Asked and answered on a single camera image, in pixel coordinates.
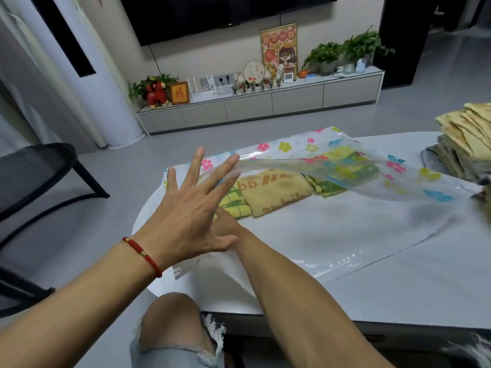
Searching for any row of small figurines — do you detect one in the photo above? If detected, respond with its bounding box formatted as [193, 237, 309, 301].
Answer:
[231, 74, 284, 96]

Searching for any person's left hand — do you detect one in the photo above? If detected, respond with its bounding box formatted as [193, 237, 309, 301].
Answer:
[134, 146, 241, 270]

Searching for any black tall cabinet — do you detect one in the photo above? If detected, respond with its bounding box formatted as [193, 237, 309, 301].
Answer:
[373, 0, 440, 90]

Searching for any black wall television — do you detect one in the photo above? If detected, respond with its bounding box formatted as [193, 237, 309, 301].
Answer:
[118, 0, 338, 47]

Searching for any white router with antennas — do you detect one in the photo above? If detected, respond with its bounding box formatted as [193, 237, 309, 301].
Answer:
[187, 74, 218, 102]

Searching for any person's right forearm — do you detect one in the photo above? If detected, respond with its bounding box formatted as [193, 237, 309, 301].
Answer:
[224, 225, 386, 368]

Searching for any person's right hand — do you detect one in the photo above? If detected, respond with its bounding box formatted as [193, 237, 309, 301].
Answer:
[212, 211, 242, 239]

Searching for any red cord bracelet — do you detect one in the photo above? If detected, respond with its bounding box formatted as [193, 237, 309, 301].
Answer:
[122, 237, 163, 279]

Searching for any small leafy potted plant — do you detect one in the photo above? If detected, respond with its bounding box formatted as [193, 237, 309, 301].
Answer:
[302, 42, 343, 76]

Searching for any red bull toy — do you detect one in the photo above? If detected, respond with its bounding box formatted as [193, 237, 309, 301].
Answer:
[146, 81, 170, 110]

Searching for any yellow folded towel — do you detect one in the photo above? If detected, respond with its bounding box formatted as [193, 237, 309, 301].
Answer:
[235, 168, 315, 218]

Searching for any small green checked towel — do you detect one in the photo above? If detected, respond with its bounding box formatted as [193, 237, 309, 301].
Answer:
[213, 186, 252, 221]

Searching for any round decorative plate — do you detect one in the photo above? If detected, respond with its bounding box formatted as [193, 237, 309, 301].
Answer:
[243, 60, 266, 84]

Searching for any black mesh chair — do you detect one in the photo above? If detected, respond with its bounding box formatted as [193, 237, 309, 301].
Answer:
[0, 143, 111, 318]

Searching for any large leafy potted plant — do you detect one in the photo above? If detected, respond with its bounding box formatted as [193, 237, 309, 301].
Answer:
[339, 26, 396, 74]

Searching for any framed cartoon picture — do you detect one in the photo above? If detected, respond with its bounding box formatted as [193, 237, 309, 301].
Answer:
[260, 23, 299, 79]

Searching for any white low media cabinet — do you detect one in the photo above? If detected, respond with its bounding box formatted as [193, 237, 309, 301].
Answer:
[137, 66, 385, 136]

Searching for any person's leg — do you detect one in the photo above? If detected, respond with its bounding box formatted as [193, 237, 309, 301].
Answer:
[139, 292, 215, 352]

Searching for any stack of folded towels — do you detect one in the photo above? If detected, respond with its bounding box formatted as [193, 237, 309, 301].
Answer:
[421, 102, 491, 185]

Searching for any clear flower-print storage bag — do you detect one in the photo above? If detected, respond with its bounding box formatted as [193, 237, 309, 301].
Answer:
[132, 126, 485, 283]

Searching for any small orange framed picture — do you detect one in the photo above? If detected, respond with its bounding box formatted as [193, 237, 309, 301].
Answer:
[169, 81, 191, 106]

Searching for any person's left forearm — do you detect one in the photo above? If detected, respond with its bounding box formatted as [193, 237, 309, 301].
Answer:
[0, 235, 163, 368]

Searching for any large green checked towel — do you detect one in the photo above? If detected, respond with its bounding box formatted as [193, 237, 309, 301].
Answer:
[305, 145, 382, 198]

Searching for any white standing air conditioner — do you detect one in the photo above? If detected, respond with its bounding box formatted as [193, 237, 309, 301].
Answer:
[12, 0, 146, 150]

